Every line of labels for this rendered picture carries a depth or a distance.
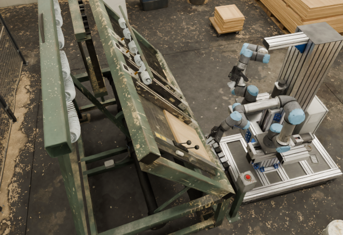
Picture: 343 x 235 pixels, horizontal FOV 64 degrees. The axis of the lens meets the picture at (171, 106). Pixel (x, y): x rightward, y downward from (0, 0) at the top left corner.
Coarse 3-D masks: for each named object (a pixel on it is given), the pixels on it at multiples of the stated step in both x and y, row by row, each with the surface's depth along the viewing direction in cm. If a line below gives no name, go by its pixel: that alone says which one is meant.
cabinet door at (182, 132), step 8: (168, 112) 250; (168, 120) 236; (176, 120) 253; (176, 128) 239; (184, 128) 259; (192, 128) 281; (176, 136) 225; (184, 136) 244; (192, 136) 265; (184, 144) 230; (192, 144) 248; (200, 144) 268; (200, 152) 251; (208, 160) 256
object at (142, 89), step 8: (128, 72) 200; (136, 72) 209; (136, 80) 211; (136, 88) 217; (144, 88) 220; (144, 96) 227; (152, 96) 230; (160, 96) 241; (160, 104) 240; (168, 104) 247; (176, 112) 256; (192, 120) 279
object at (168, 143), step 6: (156, 132) 190; (156, 138) 187; (162, 144) 195; (168, 144) 198; (174, 150) 206; (180, 150) 210; (186, 156) 220; (198, 156) 231; (198, 162) 233; (204, 162) 237; (210, 162) 249; (210, 168) 250; (216, 168) 255
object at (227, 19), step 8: (216, 8) 547; (224, 8) 547; (232, 8) 547; (216, 16) 552; (224, 16) 526; (232, 16) 526; (240, 16) 525; (216, 24) 557; (224, 24) 526; (232, 24) 531; (240, 24) 535; (224, 32) 540
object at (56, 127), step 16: (48, 0) 207; (48, 16) 191; (48, 32) 178; (48, 48) 166; (48, 64) 156; (48, 80) 147; (48, 96) 139; (64, 96) 148; (48, 112) 132; (64, 112) 135; (48, 128) 126; (64, 128) 126; (48, 144) 120; (64, 144) 131; (64, 160) 132; (64, 176) 144; (160, 208) 242; (80, 224) 190
